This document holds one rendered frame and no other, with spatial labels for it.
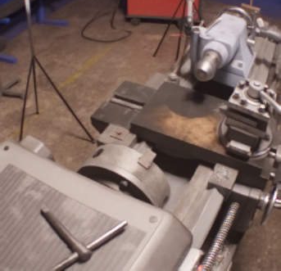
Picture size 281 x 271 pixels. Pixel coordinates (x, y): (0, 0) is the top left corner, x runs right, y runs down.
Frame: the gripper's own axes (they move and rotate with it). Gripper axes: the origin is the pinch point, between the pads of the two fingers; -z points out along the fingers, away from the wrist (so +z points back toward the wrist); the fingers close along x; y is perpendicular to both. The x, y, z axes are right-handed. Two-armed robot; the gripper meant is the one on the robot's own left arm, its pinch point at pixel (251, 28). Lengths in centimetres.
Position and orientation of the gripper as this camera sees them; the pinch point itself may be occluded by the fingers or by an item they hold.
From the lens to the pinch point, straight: 199.2
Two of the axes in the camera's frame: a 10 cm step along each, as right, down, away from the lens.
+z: 8.9, 3.1, -3.3
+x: 4.5, -6.1, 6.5
